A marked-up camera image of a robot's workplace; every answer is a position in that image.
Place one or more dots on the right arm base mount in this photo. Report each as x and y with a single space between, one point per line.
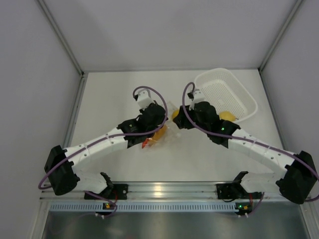
233 190

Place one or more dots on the yellow fake pear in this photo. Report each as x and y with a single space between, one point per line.
226 115

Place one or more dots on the fake carrot with green leaves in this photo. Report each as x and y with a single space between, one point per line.
144 144

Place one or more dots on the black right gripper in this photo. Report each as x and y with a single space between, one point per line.
183 121

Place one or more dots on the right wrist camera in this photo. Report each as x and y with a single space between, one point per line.
196 96

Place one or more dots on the aluminium mounting rail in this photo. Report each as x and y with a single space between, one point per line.
162 191

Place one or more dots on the orange fake fruit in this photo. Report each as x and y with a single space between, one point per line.
159 134

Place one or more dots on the yellow fake lemon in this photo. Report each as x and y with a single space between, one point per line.
174 114

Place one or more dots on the white perforated plastic basket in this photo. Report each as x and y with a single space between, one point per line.
226 93

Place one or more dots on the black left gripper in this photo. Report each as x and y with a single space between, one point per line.
162 120

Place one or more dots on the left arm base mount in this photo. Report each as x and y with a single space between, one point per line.
107 190

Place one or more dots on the white slotted cable duct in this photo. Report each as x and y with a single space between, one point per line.
145 207

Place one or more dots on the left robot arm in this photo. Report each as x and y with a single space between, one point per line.
64 166

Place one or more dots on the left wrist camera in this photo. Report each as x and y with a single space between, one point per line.
144 98

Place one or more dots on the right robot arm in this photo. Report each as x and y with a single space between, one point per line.
293 175

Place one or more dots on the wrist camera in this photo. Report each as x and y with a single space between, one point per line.
196 96
144 98

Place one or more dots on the clear zip top bag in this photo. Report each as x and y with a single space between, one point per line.
167 135

